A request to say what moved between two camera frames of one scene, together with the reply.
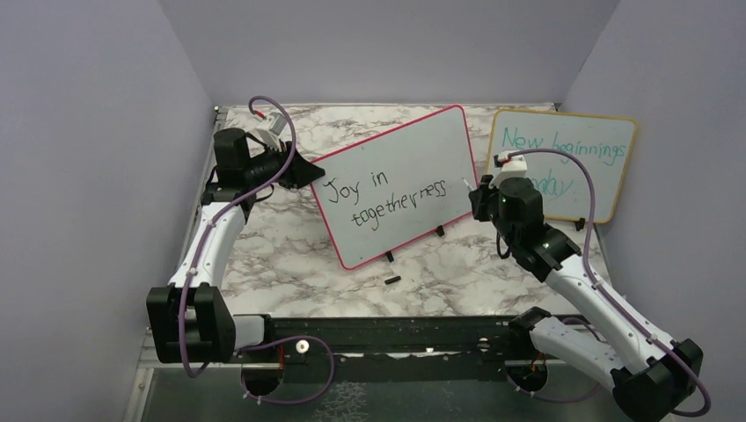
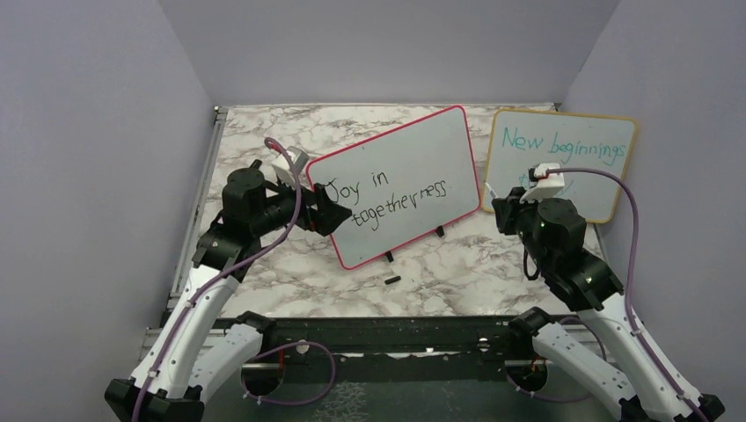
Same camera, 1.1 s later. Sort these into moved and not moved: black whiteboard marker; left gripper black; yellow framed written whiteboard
Moved: left gripper black; black whiteboard marker
Not moved: yellow framed written whiteboard
